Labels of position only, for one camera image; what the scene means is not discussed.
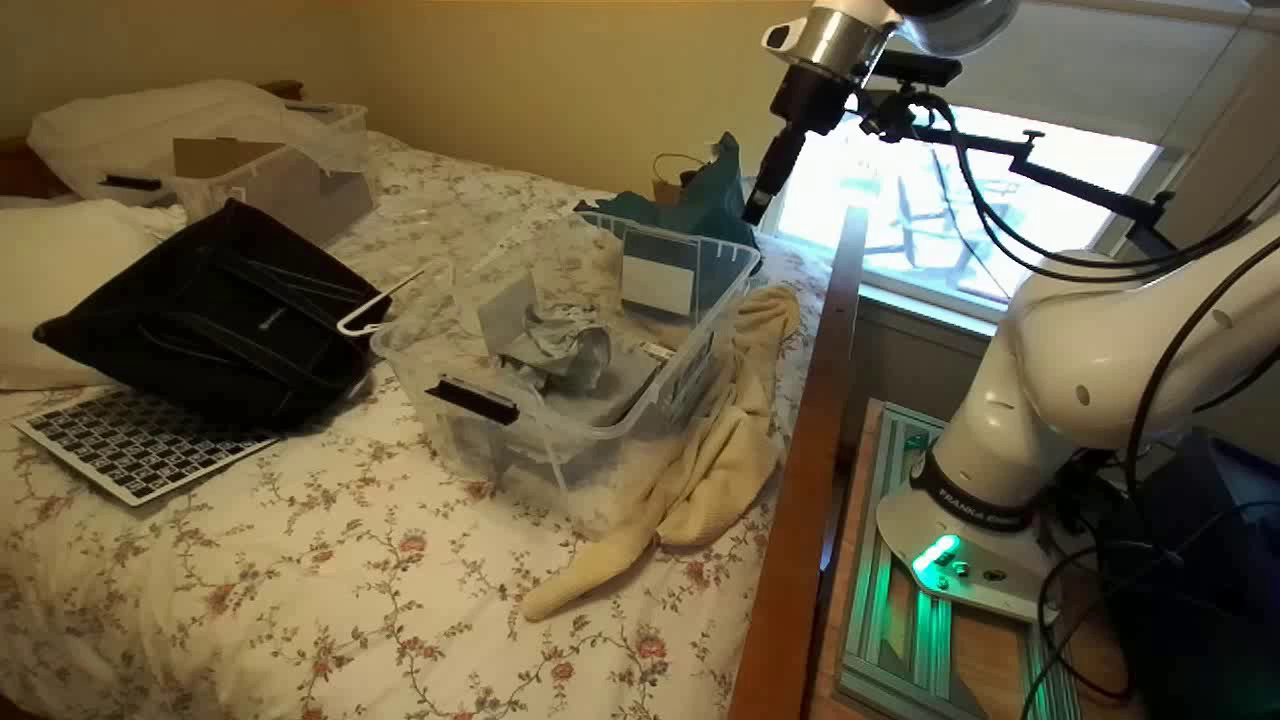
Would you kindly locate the black folded garment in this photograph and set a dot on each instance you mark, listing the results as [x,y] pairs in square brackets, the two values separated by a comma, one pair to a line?
[200,322]

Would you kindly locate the black storage box latch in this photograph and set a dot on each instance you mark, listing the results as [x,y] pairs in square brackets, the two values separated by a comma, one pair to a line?
[475,403]

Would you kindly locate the beige cloth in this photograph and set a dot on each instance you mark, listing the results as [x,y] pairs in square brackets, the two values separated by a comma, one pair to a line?
[707,481]

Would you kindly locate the dark blue case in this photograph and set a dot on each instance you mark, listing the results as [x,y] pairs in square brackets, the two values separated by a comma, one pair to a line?
[1202,601]

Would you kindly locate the teal fabric bag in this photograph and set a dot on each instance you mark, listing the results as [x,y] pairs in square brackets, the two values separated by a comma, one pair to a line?
[707,200]

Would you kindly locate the white window blind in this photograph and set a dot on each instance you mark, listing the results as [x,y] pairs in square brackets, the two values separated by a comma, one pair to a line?
[1104,65]

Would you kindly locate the black white patterned board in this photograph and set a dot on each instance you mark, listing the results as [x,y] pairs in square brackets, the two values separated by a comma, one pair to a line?
[134,444]

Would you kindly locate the wooden headboard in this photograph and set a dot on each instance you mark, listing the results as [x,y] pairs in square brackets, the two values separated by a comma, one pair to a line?
[20,171]

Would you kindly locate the bright window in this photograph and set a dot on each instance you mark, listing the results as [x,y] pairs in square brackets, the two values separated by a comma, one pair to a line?
[935,224]

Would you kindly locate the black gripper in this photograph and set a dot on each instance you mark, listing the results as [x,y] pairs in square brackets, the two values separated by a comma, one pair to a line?
[809,96]

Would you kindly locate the white card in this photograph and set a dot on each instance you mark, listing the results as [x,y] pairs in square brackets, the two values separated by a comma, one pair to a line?
[657,285]

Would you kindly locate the clear plastic storage box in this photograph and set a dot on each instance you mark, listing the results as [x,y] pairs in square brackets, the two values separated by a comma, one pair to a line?
[587,444]

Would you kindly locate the floral bed sheet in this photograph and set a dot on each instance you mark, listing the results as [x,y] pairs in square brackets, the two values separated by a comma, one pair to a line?
[334,575]

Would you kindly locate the clear plastic bin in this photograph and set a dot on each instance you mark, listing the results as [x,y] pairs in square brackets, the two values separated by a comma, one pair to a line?
[107,126]

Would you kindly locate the grey flat envelope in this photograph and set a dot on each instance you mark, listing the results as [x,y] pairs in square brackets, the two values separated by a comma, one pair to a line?
[514,322]

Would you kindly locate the black external camera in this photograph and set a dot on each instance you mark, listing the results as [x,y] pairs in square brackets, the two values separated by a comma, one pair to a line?
[919,65]

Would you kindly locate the wooden bed footboard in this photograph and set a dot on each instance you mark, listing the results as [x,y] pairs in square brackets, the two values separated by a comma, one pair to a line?
[801,532]

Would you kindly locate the grey plastic bag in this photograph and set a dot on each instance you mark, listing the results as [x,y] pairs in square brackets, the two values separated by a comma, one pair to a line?
[572,353]

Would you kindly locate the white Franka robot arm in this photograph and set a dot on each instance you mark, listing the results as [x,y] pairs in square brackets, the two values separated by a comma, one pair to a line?
[1066,375]

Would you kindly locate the white pillow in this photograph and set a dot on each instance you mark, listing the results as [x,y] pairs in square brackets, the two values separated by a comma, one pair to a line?
[53,266]

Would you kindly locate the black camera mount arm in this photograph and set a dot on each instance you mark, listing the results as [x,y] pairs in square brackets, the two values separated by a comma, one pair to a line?
[1093,185]

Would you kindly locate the white clothes hanger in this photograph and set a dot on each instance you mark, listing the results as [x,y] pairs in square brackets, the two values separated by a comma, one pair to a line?
[359,317]

